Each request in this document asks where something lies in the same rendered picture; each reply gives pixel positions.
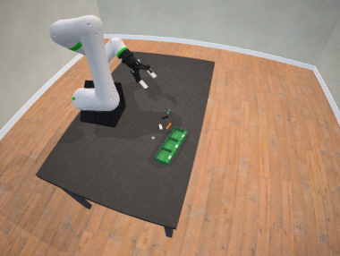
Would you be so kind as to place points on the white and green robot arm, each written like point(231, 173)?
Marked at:
point(87, 32)

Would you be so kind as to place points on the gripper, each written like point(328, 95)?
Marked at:
point(132, 63)

